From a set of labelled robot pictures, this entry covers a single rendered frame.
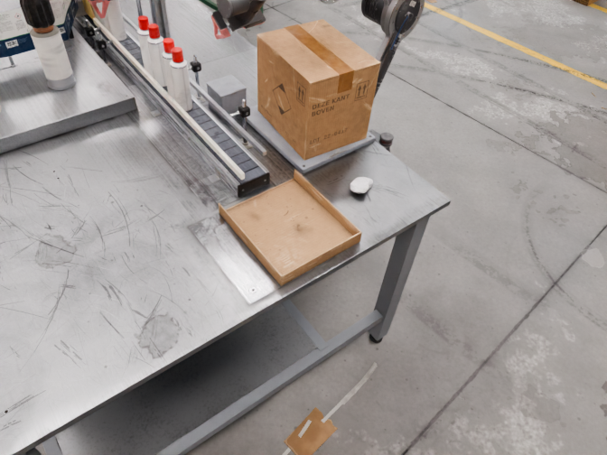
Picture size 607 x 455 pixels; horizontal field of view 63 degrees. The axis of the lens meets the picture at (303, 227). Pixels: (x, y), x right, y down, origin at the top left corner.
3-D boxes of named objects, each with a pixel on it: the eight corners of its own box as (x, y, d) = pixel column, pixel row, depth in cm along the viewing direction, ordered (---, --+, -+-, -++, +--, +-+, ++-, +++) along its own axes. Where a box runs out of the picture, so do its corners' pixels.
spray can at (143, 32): (143, 73, 173) (131, 15, 158) (156, 69, 176) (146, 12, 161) (149, 80, 171) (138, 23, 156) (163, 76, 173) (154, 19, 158)
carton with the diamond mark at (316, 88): (256, 110, 168) (256, 33, 148) (316, 92, 178) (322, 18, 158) (303, 161, 152) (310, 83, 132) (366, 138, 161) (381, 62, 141)
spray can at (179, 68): (173, 106, 161) (164, 47, 146) (188, 101, 164) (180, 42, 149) (181, 114, 159) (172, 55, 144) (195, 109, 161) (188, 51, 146)
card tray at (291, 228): (219, 213, 138) (218, 203, 135) (294, 179, 149) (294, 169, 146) (281, 286, 122) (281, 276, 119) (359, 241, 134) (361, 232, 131)
